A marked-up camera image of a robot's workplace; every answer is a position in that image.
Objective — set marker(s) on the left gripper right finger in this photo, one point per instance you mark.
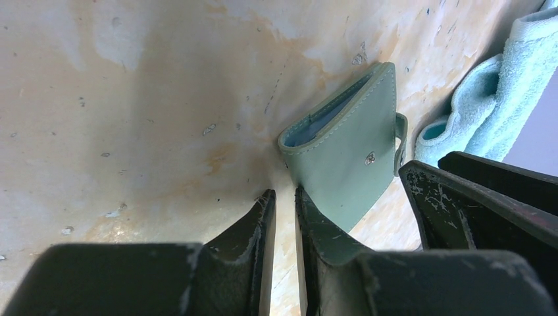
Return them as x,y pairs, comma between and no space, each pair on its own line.
340,276

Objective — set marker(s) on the light blue towel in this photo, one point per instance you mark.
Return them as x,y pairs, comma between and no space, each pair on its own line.
495,99

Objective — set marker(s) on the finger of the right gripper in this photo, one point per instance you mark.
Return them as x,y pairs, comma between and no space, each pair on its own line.
533,188
454,213

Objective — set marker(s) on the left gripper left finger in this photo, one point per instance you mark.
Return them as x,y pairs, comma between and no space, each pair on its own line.
230,275

